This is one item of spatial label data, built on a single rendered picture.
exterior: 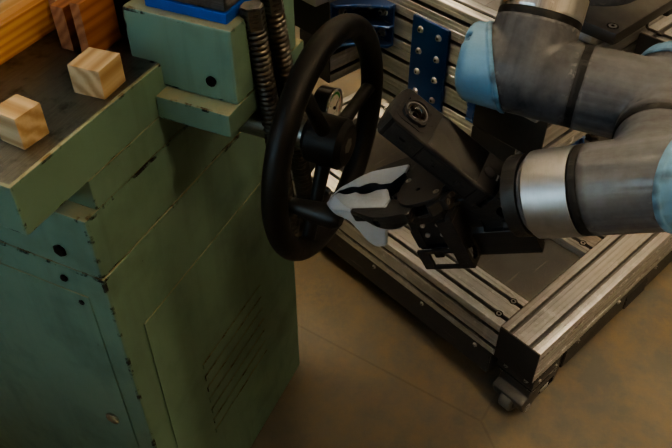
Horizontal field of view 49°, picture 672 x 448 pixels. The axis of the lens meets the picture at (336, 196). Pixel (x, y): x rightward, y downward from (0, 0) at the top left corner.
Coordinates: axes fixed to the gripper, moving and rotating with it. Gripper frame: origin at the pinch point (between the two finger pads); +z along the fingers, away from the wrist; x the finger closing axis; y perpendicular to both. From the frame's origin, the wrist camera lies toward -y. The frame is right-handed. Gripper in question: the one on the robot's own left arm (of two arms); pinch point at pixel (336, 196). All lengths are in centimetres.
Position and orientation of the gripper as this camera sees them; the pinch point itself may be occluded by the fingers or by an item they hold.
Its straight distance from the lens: 73.6
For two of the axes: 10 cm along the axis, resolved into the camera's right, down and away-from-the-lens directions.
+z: -7.8, 0.8, 6.2
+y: 4.6, 7.5, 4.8
